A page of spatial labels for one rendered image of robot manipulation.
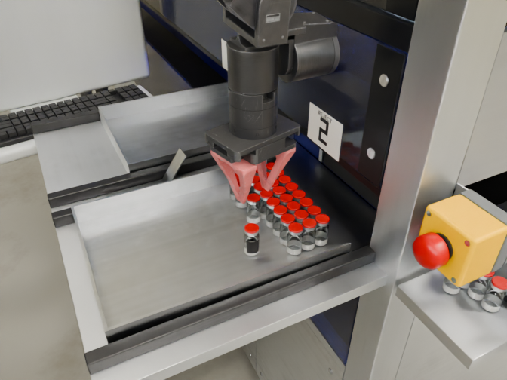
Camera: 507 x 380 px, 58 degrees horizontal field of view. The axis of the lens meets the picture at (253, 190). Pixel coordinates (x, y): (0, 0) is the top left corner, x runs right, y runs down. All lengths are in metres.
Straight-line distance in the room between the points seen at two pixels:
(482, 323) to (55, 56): 1.17
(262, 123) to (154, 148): 0.45
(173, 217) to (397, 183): 0.36
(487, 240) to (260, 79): 0.29
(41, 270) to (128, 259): 1.39
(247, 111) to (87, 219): 0.37
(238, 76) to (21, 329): 1.52
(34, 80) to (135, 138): 0.48
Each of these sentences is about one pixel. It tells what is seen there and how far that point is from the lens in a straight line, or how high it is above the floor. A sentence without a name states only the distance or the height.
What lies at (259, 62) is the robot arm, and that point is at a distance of 0.50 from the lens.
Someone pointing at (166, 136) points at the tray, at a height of 0.88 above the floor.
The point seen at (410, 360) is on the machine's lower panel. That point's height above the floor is 0.64.
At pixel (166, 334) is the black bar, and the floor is 0.90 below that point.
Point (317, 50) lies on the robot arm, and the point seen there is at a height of 1.18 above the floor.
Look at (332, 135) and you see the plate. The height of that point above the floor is 1.02.
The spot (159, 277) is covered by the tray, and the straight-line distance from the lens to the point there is 0.66.
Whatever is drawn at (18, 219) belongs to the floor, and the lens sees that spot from 2.39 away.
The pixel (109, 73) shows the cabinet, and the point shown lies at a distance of 1.44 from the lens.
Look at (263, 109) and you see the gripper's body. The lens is 0.52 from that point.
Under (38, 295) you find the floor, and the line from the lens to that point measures 1.98.
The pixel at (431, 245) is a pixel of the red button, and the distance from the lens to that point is 0.54.
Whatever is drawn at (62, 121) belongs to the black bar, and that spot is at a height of 0.90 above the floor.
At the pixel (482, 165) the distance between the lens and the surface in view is 0.64.
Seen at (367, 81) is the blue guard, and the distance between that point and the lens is 0.61.
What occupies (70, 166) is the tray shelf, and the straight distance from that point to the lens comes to 0.94.
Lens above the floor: 1.35
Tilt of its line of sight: 36 degrees down
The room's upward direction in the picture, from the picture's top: straight up
